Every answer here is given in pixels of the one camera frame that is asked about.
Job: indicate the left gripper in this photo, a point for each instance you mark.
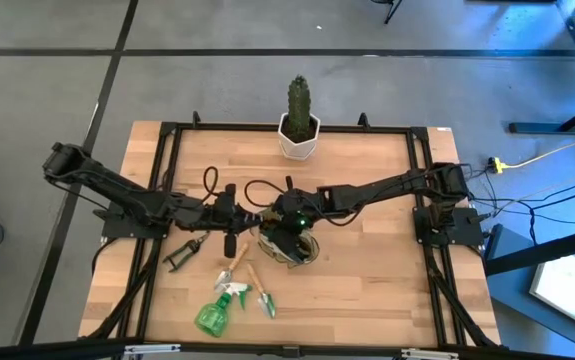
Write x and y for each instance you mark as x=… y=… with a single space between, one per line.
x=229 y=220

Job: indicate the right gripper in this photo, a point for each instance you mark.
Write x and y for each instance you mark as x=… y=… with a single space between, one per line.
x=292 y=210

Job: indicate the cream and green gardening bag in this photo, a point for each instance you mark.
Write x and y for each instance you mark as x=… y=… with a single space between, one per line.
x=311 y=247

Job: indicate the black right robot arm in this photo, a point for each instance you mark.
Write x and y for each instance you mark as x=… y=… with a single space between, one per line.
x=377 y=192

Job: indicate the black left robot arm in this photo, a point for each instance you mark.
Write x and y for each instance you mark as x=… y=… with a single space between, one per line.
x=117 y=187

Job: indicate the white hexagonal plant pot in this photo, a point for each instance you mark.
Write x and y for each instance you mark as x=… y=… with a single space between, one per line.
x=297 y=150

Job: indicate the green plastic spray bottle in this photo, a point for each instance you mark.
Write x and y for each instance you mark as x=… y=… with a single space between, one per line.
x=212 y=317

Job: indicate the green cactus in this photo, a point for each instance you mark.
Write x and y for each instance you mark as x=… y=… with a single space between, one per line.
x=298 y=107

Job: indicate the yellow power plug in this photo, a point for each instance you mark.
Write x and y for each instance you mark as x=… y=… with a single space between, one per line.
x=497 y=165

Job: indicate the dark side table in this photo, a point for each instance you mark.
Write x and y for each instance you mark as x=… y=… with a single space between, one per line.
x=512 y=290

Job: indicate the black floor stand leg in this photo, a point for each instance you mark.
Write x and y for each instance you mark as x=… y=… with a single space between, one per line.
x=391 y=10

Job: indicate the white flat panel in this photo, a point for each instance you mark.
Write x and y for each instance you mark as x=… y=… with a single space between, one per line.
x=564 y=290

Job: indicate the black aluminium table frame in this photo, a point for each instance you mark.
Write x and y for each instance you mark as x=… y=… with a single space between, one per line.
x=292 y=128

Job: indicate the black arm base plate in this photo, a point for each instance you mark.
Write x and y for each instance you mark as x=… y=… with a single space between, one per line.
x=117 y=230
x=467 y=225

